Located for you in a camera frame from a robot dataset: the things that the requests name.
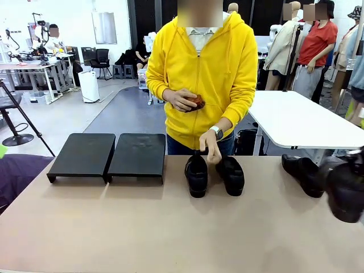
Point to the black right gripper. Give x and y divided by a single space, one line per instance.
357 159

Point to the black pointed leather shoe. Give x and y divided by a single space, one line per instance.
347 190
304 173

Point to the brown wooden shoe brush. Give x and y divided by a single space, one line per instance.
197 102

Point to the person's right forearm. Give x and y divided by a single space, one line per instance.
156 88

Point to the person's left forearm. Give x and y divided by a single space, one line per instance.
239 108

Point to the black metal shoe stand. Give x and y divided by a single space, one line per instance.
136 156
82 153

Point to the person's left hand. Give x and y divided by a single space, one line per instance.
210 148

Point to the person's right hand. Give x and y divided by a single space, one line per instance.
177 98

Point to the black bar stool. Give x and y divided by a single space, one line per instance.
17 139

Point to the black tripod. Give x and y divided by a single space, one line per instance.
28 121

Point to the clear storage box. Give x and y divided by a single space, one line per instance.
37 98

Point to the white folding table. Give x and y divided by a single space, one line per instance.
298 119

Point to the grey workbench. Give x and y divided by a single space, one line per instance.
28 66

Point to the white air purifier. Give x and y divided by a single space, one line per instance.
88 86

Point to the black bag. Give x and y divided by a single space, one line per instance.
246 142

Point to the mannequin in red shirt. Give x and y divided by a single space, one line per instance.
315 45

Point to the seated person white shirt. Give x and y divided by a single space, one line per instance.
54 41

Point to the mannequin in beige jacket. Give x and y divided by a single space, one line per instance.
281 51

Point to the black office chair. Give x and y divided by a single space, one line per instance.
101 61

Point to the grey plastic stool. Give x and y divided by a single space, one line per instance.
117 71
128 71

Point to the white smartwatch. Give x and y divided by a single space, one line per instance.
218 133

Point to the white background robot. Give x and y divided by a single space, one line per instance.
275 32

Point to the colourful box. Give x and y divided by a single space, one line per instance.
142 79

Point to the person in yellow hoodie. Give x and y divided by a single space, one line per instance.
207 85

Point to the person in black shirt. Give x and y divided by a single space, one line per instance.
142 54

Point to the bald mannequin head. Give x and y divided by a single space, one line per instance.
233 8

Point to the grey wall panel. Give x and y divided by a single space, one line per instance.
104 28

